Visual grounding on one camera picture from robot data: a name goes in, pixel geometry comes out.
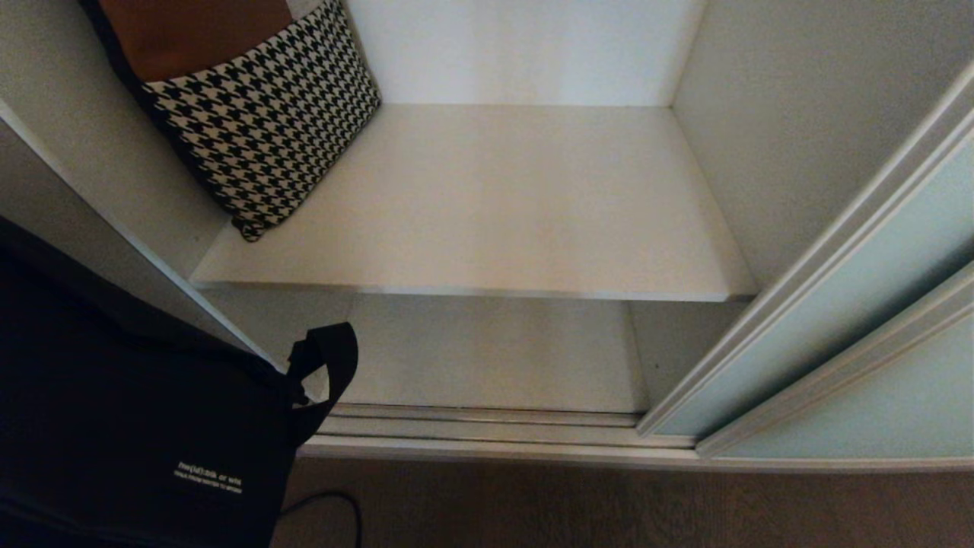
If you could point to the white wardrobe shelf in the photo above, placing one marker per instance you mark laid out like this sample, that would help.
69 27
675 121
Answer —
487 205

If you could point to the sliding door floor track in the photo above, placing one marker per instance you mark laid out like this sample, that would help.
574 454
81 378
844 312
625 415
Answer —
487 430

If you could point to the pale blue sliding wardrobe door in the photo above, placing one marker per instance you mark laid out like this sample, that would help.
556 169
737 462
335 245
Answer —
883 403
822 304

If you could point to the white wardrobe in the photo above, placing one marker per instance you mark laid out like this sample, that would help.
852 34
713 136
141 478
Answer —
791 114

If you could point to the houndstooth and brown cushion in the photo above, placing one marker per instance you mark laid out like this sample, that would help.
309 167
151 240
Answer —
266 122

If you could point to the black fabric bag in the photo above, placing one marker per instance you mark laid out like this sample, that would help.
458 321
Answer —
129 426

